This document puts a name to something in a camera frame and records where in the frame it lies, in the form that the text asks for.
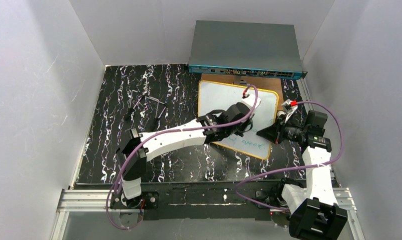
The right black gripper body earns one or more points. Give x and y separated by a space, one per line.
277 133

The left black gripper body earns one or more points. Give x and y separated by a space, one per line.
239 131

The yellow framed whiteboard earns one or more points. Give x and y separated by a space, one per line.
220 96

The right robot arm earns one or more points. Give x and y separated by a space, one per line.
315 212

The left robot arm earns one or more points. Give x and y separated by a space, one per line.
136 148

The brown wooden board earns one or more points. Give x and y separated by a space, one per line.
264 83

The black marble pattern mat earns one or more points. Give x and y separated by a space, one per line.
157 97

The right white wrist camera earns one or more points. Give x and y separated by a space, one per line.
289 108

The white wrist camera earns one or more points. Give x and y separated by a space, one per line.
251 101
289 108

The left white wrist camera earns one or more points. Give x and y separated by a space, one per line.
251 101

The teal network switch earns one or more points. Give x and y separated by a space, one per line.
264 50

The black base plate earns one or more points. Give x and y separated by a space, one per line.
201 200

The aluminium frame rail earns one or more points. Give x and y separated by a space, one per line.
93 200

